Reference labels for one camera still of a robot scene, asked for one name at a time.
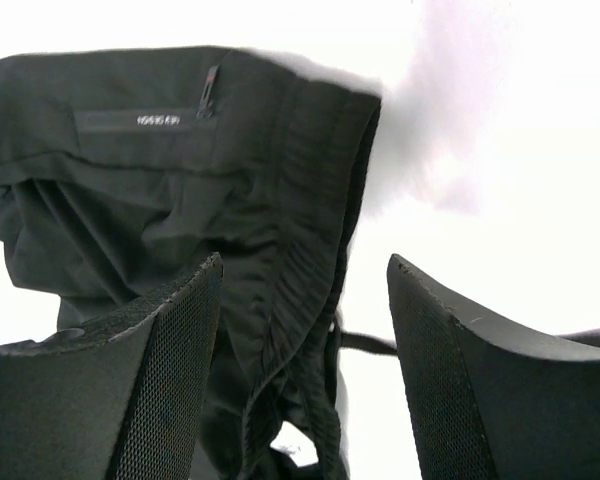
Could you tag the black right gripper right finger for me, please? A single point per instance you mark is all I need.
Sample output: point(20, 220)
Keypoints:
point(488, 397)

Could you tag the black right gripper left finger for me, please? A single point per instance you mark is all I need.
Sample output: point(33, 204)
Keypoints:
point(118, 397)

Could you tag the black shorts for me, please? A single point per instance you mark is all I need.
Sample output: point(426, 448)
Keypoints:
point(119, 167)

